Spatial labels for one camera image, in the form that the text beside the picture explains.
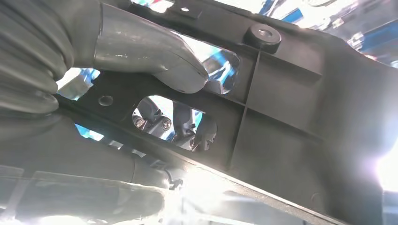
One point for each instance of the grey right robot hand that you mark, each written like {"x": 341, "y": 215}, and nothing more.
{"x": 140, "y": 46}

